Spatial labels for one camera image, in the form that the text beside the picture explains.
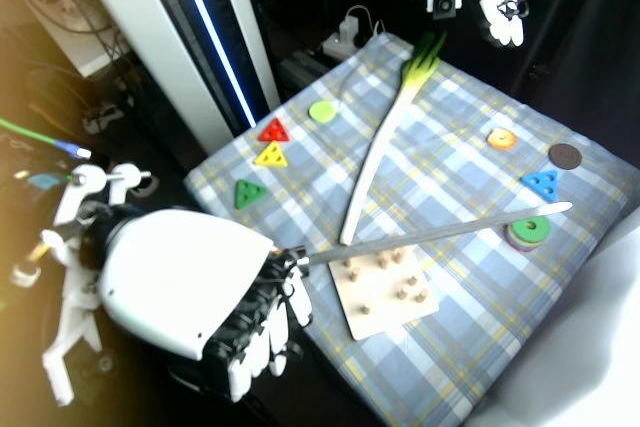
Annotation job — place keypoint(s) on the leek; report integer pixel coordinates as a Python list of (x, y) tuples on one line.
[(380, 147)]

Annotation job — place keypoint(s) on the tan swirl butter cookie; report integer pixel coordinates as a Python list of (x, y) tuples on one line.
[(501, 139)]

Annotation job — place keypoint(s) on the white plug adapter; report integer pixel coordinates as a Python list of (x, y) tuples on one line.
[(350, 27)]

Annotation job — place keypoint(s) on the brown round cookie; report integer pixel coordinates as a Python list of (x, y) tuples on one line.
[(565, 156)]

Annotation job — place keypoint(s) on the white power strip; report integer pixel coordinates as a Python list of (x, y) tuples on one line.
[(340, 47)]

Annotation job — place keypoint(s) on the blue triangle block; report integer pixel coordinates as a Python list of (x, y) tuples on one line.
[(544, 185)]

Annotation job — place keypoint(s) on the green round sandwich cookie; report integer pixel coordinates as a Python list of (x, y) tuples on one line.
[(322, 112)]

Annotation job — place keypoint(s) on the red triangle block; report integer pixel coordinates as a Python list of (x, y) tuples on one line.
[(274, 132)]

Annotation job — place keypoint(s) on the yellow triangle block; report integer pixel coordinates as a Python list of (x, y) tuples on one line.
[(272, 157)]

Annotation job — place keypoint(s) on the blue plaid tablecloth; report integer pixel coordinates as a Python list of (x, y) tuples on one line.
[(475, 287)]

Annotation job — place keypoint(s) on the green triangle block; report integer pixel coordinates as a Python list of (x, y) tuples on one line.
[(247, 195)]

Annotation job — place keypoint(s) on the wooden peg board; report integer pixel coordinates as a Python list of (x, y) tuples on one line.
[(380, 312)]

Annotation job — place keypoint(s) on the white blurred rounded cover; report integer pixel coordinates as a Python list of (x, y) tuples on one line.
[(590, 347)]

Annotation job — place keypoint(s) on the white column with blue strip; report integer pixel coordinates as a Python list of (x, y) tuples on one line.
[(140, 22)]

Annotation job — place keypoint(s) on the grey floor fixture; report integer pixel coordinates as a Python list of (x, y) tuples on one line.
[(102, 117)]

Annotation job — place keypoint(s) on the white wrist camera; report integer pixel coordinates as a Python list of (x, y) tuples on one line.
[(443, 3)]

